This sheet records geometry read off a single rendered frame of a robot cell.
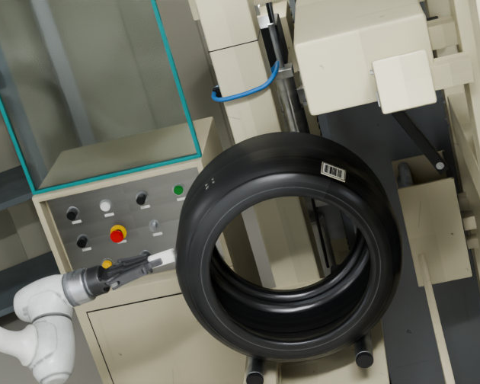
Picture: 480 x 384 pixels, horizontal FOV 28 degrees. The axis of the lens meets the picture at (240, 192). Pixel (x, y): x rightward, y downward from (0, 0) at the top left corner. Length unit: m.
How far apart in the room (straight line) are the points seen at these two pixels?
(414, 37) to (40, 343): 1.18
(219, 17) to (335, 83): 0.68
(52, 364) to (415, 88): 1.16
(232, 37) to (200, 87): 3.14
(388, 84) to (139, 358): 1.75
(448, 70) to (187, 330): 1.60
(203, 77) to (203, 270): 3.37
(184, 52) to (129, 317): 2.63
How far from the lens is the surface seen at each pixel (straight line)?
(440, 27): 1.90
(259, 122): 2.52
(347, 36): 1.81
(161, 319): 3.14
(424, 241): 2.59
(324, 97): 1.84
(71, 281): 2.47
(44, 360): 2.41
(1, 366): 4.92
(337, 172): 2.22
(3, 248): 5.57
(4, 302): 5.10
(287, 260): 2.68
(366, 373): 2.53
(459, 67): 1.83
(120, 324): 3.18
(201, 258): 2.27
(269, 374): 2.52
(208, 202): 2.24
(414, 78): 1.73
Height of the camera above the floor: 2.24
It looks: 22 degrees down
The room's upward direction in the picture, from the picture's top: 16 degrees counter-clockwise
